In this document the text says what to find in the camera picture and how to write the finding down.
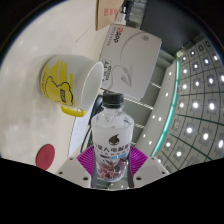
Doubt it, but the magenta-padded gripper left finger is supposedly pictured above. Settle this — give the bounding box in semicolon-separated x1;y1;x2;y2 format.
54;144;98;189

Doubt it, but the flat round red coaster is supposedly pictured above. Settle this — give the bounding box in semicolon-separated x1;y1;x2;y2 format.
35;143;56;171

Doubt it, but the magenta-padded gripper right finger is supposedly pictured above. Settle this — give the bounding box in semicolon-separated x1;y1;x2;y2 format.
128;144;170;189

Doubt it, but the white paper ream carton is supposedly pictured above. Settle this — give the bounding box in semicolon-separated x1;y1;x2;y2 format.
98;23;163;102

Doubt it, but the clear bottle with black cap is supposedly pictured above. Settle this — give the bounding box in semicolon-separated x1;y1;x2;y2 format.
90;92;135;183

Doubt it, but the group of ceiling lights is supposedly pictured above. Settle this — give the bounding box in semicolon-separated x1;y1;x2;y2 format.
143;39;224;164

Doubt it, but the white mug with yellow print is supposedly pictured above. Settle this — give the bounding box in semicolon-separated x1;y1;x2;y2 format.
39;54;106;118

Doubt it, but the black flat device with cables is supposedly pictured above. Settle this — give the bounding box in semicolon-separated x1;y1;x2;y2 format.
120;0;136;21

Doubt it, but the brown kraft envelope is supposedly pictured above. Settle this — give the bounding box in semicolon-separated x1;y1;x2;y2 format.
95;0;125;32

